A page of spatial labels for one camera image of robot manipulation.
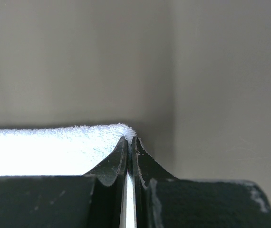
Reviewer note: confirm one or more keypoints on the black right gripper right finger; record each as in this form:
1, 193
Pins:
165, 201

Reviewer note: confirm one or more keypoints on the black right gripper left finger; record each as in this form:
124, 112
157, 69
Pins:
96, 199

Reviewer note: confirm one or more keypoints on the light blue towel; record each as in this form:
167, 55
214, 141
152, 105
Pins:
70, 151

